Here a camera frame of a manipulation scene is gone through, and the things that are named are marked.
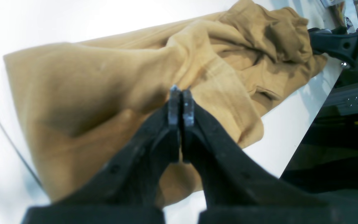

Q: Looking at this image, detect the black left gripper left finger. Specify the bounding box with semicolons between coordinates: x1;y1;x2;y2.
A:
22;86;181;224

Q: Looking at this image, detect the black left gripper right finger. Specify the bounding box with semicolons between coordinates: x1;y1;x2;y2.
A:
182;90;358;224

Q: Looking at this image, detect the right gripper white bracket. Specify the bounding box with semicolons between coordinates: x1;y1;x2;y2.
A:
308;0;358;68

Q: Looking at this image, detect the tan brown t-shirt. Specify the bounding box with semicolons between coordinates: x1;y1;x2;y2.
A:
4;0;327;202

